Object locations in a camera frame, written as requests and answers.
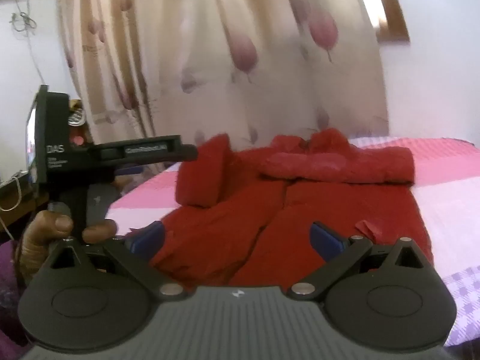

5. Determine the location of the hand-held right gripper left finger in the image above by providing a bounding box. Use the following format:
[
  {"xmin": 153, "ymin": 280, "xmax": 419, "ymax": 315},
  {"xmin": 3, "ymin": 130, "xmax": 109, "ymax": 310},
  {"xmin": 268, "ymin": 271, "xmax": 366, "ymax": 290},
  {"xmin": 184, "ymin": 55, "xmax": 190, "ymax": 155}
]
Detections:
[{"xmin": 47, "ymin": 220, "xmax": 188, "ymax": 301}]

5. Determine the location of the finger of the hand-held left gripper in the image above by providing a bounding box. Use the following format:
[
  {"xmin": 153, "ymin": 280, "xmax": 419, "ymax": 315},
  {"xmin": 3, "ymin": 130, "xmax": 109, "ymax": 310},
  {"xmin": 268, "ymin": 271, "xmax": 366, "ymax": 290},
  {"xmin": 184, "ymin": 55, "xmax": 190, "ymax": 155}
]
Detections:
[{"xmin": 90, "ymin": 135, "xmax": 199, "ymax": 177}]

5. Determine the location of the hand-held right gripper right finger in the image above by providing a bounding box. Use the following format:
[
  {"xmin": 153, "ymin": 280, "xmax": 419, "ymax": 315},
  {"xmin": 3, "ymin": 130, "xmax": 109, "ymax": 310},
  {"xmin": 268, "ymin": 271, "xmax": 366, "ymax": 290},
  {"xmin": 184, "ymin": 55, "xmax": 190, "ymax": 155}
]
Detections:
[{"xmin": 287, "ymin": 223, "xmax": 428, "ymax": 301}]

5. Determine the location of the red jacket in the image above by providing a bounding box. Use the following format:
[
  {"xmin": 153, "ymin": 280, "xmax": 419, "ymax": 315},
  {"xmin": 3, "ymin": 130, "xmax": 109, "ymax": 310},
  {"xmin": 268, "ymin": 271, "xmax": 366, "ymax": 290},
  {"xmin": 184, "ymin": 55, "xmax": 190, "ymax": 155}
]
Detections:
[{"xmin": 125, "ymin": 127, "xmax": 434, "ymax": 287}]

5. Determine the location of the person's left hand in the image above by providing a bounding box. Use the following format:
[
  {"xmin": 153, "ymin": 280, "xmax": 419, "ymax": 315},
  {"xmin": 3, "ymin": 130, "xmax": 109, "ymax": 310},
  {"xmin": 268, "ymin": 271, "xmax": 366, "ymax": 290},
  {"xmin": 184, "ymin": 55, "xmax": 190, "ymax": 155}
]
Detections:
[{"xmin": 17, "ymin": 210, "xmax": 118, "ymax": 289}]

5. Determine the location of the red jar with metal lid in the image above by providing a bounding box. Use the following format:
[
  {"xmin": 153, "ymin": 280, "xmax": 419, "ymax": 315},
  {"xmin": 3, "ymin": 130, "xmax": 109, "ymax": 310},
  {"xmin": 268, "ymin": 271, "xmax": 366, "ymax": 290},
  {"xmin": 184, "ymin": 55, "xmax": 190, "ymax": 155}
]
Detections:
[{"xmin": 67, "ymin": 98, "xmax": 95, "ymax": 147}]

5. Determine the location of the brown wooden desk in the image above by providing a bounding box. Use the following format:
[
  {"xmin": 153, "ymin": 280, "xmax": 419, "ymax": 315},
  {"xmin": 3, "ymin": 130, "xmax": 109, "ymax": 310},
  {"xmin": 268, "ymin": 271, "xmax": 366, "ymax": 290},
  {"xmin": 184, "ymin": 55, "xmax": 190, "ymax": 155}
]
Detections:
[{"xmin": 0, "ymin": 170, "xmax": 51, "ymax": 241}]

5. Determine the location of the cream curtain with pink flowers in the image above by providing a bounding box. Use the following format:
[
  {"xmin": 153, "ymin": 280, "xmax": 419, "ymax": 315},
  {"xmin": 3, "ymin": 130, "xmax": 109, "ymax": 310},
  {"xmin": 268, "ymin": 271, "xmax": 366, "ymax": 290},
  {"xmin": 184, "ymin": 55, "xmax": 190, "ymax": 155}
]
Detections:
[{"xmin": 56, "ymin": 0, "xmax": 391, "ymax": 166}]

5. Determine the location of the pink checked bed sheet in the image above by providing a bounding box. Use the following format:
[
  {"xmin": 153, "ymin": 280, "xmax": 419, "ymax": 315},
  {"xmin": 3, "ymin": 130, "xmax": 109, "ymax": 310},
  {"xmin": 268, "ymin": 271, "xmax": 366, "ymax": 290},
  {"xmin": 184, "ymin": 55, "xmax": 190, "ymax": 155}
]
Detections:
[{"xmin": 105, "ymin": 135, "xmax": 480, "ymax": 347}]

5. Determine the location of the purple patterned cloth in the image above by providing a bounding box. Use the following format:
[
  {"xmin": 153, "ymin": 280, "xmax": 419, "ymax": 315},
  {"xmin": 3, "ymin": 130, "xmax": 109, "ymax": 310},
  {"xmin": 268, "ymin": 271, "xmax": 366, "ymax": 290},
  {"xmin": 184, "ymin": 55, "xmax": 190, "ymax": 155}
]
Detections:
[{"xmin": 0, "ymin": 240, "xmax": 31, "ymax": 360}]

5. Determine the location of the white cable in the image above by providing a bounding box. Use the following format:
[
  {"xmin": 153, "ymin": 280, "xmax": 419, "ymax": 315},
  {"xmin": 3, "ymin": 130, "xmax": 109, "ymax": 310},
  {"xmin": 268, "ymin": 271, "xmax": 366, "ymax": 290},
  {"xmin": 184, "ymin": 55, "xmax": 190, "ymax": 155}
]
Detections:
[{"xmin": 0, "ymin": 174, "xmax": 24, "ymax": 241}]

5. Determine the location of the grey wall cable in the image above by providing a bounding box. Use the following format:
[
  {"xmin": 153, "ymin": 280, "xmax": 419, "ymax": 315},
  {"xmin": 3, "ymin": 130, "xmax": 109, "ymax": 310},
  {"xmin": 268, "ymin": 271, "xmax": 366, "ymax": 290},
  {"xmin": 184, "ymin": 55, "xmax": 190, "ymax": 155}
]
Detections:
[{"xmin": 9, "ymin": 0, "xmax": 50, "ymax": 88}]

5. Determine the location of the brown wooden window frame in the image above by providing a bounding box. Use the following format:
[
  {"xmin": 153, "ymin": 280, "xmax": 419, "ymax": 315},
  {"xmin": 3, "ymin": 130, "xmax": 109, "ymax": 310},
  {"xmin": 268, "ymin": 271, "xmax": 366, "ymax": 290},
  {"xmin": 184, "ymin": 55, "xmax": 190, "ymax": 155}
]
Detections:
[{"xmin": 369, "ymin": 0, "xmax": 410, "ymax": 44}]

